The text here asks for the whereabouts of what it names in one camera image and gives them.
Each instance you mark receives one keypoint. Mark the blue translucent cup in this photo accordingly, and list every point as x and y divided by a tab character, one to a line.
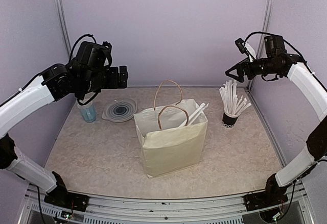
88	112

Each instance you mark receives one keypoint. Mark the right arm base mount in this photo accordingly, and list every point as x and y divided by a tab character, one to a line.
259	200

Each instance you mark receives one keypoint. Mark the aluminium front frame rail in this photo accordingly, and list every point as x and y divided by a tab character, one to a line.
225	201

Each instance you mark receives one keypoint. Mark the white wrapped straws bundle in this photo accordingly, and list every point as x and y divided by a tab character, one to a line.
233	106

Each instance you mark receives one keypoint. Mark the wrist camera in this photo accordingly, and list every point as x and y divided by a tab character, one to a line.
245	48
107	46

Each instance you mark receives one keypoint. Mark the left aluminium frame post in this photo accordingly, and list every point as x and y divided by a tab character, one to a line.
63	25

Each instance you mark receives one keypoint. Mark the cream paper takeout bag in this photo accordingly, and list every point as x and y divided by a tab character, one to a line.
166	148

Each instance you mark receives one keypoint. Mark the white straw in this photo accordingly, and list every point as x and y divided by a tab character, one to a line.
185	123
199	109

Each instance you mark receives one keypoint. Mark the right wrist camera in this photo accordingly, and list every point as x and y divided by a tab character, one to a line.
245	48

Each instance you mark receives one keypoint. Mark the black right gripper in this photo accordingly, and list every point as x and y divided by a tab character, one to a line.
244	64

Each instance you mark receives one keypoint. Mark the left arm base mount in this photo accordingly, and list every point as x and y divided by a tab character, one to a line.
68	200

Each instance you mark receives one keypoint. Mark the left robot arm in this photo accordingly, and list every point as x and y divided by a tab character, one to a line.
86	74

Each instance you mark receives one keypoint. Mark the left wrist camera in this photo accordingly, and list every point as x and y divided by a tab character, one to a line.
107	46

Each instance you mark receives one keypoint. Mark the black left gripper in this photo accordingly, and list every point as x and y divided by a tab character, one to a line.
114	83

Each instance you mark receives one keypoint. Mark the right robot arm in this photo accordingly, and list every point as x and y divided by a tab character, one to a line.
295	68

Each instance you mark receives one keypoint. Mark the black cup holding straws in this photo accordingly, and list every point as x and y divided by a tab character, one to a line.
229	120

